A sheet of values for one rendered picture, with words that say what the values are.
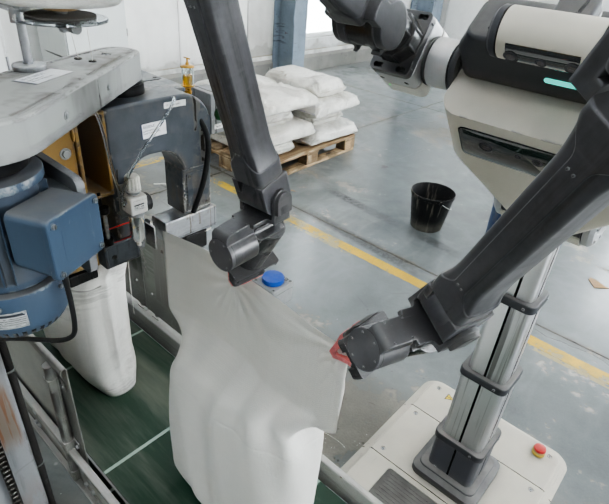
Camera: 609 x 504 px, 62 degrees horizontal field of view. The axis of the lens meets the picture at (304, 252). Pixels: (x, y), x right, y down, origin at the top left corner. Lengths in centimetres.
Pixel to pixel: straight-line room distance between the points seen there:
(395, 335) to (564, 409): 193
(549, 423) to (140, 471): 163
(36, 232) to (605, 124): 62
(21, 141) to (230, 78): 27
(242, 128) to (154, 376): 118
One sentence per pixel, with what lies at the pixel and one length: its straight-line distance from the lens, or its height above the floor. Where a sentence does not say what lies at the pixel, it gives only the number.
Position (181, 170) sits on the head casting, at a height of 117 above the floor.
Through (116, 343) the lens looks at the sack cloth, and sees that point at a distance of 163.
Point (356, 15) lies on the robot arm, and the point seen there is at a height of 153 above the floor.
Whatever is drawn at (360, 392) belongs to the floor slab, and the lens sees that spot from 226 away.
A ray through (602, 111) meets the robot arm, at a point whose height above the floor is 154.
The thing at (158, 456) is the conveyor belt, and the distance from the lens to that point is 157.
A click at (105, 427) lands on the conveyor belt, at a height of 38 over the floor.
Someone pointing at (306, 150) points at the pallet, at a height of 14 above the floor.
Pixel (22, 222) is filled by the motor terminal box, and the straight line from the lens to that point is 73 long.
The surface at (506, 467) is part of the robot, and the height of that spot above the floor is 26.
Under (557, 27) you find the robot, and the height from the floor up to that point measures 155.
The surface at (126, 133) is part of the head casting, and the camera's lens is 105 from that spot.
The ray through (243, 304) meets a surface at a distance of 100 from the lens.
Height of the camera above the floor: 163
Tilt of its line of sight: 32 degrees down
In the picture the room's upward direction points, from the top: 5 degrees clockwise
